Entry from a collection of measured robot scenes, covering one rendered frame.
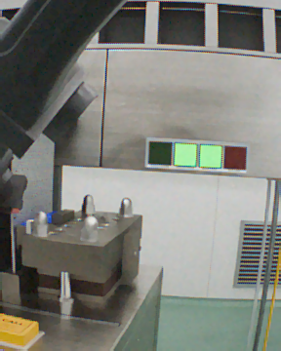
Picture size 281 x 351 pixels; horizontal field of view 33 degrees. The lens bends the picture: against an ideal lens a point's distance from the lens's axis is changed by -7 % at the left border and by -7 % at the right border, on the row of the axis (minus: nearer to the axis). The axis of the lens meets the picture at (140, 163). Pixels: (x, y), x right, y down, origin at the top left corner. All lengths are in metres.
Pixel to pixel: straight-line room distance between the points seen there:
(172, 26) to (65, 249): 0.68
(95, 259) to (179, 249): 2.75
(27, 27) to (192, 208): 3.32
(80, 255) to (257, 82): 0.60
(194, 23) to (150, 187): 2.39
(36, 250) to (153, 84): 0.52
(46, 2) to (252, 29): 1.07
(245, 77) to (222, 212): 2.42
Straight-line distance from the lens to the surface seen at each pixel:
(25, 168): 1.02
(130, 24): 1.33
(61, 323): 0.84
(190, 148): 1.19
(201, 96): 1.20
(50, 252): 0.91
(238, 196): 3.54
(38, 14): 0.28
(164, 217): 3.59
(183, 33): 1.31
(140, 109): 1.21
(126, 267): 1.05
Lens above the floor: 1.22
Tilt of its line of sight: 3 degrees down
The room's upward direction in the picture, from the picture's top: 3 degrees clockwise
